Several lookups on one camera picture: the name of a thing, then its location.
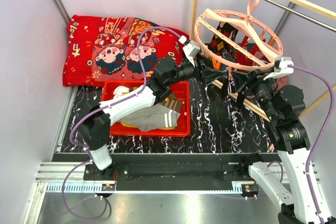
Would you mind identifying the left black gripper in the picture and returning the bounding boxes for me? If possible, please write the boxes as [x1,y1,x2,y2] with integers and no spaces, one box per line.
[165,53,224,87]

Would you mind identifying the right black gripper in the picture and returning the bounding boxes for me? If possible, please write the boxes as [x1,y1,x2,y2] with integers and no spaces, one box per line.
[230,68,279,122]

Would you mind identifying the black white striped sock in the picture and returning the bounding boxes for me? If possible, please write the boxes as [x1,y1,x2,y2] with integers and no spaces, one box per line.
[221,71,246,108]

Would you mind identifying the pink round clip hanger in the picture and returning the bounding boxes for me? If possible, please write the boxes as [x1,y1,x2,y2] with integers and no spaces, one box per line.
[194,0,283,74]

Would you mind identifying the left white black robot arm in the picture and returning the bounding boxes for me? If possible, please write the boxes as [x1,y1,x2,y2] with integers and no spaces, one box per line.
[72,56,225,180]

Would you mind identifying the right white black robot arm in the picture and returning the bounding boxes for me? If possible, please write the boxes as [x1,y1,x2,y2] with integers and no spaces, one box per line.
[238,70,335,223]

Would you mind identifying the red patterned sock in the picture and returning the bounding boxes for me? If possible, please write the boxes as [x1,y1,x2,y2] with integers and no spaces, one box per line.
[236,36,263,66]

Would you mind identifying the black argyle sock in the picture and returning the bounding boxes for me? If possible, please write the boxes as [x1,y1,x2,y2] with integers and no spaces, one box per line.
[208,22,238,56]

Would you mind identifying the red plastic basket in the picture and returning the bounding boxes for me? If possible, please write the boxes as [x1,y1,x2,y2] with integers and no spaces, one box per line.
[101,80,191,137]

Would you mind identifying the olive green sock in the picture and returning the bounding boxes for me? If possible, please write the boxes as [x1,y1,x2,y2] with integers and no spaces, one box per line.
[160,93,177,104]

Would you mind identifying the brown striped sock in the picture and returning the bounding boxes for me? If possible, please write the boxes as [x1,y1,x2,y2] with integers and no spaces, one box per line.
[161,100,183,113]

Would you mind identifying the metal hanging rod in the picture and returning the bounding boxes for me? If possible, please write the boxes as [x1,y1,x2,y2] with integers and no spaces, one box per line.
[263,0,335,33]

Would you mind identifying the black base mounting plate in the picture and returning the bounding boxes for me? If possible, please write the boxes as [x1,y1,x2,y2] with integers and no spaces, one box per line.
[51,152,289,182]

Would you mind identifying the red cartoon print pillow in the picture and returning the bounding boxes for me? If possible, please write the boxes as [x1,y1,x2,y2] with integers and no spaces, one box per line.
[62,15,184,87]

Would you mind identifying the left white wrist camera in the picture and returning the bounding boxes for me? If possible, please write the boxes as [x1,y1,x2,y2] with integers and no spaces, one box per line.
[178,36,201,67]

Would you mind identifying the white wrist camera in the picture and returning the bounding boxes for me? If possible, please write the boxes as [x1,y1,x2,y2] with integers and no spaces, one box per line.
[264,57,293,80]
[178,36,201,67]

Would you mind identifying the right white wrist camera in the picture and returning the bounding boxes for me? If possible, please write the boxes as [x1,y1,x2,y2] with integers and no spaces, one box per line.
[264,57,293,80]

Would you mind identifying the wooden drying rack frame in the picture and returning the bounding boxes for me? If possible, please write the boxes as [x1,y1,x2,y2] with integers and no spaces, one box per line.
[183,0,336,154]

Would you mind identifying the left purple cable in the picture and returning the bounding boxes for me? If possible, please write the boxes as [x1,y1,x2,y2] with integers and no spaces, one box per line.
[60,26,184,221]

